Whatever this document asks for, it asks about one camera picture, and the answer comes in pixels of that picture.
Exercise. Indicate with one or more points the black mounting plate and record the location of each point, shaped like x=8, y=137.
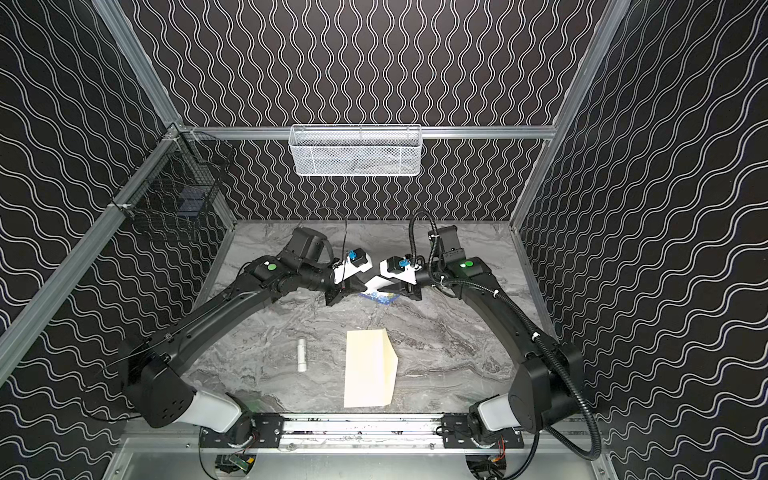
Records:
x=463, y=431
x=264, y=432

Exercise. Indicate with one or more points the white wire mesh basket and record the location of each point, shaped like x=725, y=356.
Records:
x=356, y=150

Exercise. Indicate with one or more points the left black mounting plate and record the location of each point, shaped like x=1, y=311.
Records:
x=264, y=432

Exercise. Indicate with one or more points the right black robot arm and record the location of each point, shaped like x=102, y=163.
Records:
x=547, y=387

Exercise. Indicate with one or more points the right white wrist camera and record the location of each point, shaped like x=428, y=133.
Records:
x=398, y=269

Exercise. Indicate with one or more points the cream yellow envelope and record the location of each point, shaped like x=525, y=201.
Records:
x=370, y=369

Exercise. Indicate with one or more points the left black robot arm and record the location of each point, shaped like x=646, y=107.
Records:
x=151, y=370

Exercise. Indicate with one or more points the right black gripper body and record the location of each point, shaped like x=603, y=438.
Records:
x=411, y=287

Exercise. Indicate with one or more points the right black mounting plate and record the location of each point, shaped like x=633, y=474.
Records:
x=463, y=431

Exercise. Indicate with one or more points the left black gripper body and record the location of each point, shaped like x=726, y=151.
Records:
x=336, y=290

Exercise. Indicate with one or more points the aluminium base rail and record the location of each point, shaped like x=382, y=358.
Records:
x=314, y=433

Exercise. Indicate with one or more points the blue bordered white letter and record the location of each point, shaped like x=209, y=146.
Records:
x=371, y=286

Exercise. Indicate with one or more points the white glue stick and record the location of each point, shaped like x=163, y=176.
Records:
x=302, y=355

